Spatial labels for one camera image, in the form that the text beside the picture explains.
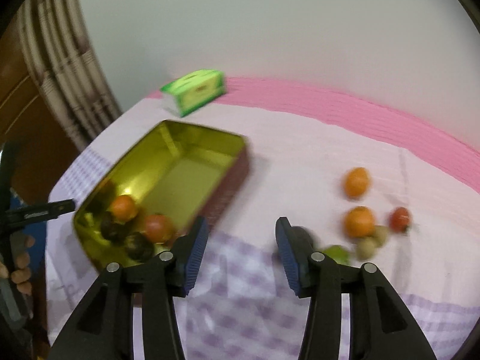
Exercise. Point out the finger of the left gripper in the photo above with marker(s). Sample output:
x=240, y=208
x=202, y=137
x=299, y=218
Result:
x=31, y=214

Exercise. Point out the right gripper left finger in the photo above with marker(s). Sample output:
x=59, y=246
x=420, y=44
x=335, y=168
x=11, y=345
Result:
x=102, y=326

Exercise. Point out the middle orange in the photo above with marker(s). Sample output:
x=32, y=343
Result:
x=359, y=222

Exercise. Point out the person's left hand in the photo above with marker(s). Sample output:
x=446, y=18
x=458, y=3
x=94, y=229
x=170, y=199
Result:
x=22, y=274

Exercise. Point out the front longan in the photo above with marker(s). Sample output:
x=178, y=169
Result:
x=365, y=248

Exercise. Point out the far small orange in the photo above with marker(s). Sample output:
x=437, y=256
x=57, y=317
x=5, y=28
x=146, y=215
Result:
x=356, y=182

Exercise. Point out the small red tomato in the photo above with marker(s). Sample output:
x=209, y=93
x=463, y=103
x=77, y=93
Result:
x=400, y=220

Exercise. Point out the green tissue pack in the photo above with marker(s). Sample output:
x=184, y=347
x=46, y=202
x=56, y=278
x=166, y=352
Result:
x=188, y=93

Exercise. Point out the pink purple checked tablecloth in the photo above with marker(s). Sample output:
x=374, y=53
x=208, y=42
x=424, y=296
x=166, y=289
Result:
x=303, y=140

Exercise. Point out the large orange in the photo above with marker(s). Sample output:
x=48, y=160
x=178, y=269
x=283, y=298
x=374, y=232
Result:
x=124, y=208

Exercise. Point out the back longan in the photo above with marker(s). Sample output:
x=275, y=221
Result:
x=380, y=235

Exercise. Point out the longan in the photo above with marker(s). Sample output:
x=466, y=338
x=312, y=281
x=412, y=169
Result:
x=380, y=235
x=365, y=248

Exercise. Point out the large dark fruit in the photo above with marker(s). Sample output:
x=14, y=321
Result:
x=138, y=247

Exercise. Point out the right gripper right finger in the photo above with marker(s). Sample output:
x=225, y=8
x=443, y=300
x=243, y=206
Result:
x=381, y=325

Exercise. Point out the gold and red toffee tin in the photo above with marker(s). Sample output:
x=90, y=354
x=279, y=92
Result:
x=177, y=169

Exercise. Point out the large red tomato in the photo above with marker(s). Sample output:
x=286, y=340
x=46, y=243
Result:
x=158, y=228

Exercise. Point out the beige patterned curtain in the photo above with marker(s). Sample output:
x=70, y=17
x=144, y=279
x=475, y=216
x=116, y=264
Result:
x=63, y=65

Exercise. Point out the green tomato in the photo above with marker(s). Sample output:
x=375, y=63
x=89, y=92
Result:
x=338, y=253

